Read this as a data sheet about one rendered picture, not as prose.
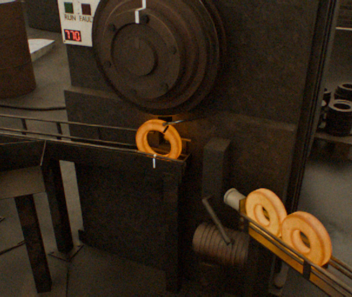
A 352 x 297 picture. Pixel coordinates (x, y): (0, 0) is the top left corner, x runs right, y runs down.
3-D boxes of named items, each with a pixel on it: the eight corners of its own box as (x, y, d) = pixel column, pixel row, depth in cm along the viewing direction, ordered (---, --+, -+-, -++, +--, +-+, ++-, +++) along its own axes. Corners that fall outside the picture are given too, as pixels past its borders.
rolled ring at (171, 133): (178, 126, 141) (182, 123, 144) (133, 118, 148) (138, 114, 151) (178, 170, 150) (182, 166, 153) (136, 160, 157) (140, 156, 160)
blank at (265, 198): (253, 180, 124) (245, 182, 123) (290, 201, 112) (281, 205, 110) (252, 221, 130) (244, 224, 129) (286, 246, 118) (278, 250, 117)
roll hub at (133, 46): (112, 88, 139) (105, 4, 125) (185, 100, 129) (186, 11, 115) (103, 93, 134) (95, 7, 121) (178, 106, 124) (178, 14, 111)
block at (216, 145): (210, 187, 158) (212, 134, 146) (229, 191, 155) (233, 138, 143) (200, 201, 149) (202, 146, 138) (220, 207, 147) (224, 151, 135)
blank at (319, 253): (289, 201, 112) (281, 204, 110) (335, 227, 99) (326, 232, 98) (286, 245, 118) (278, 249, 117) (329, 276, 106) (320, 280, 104)
